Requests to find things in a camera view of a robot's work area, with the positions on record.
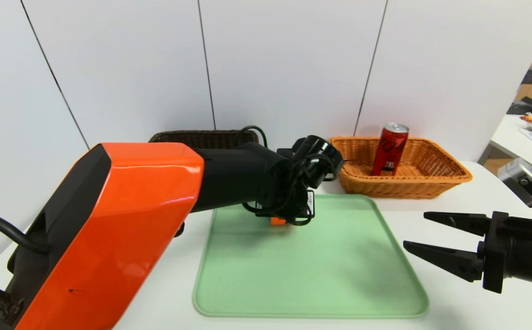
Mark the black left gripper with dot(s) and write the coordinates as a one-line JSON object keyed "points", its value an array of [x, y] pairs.
{"points": [[306, 203]]}

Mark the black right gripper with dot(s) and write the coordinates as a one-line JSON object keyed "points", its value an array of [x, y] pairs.
{"points": [[495, 251]]}

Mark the colourful puzzle cube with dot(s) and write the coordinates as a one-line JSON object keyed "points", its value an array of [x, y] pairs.
{"points": [[278, 221]]}

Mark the red soda can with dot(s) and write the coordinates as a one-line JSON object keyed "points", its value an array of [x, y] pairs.
{"points": [[389, 146]]}

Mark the orange wicker basket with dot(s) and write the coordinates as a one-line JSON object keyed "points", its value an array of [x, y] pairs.
{"points": [[430, 188]]}

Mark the dark brown wicker basket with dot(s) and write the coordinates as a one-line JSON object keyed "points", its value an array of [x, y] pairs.
{"points": [[192, 136]]}

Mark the light green plastic tray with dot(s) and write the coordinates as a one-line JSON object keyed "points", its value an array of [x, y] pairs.
{"points": [[316, 275]]}

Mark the white round-edged side table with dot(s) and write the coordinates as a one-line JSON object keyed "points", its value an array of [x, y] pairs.
{"points": [[506, 137]]}

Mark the small black background object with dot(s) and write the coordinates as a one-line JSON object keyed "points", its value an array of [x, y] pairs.
{"points": [[529, 77]]}

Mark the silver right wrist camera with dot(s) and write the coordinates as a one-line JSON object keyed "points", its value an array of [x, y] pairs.
{"points": [[520, 178]]}

